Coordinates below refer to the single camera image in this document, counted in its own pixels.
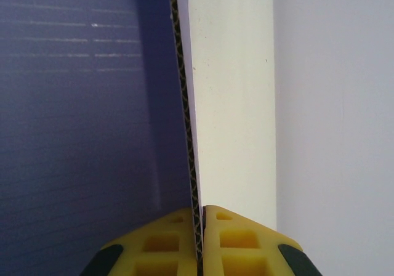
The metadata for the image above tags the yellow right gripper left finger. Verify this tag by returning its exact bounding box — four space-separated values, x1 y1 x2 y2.
80 206 198 276

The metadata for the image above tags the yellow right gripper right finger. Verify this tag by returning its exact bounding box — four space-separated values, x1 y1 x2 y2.
201 205 323 276

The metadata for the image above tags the purple corrugated paper box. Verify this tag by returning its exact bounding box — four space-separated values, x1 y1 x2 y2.
0 0 204 276

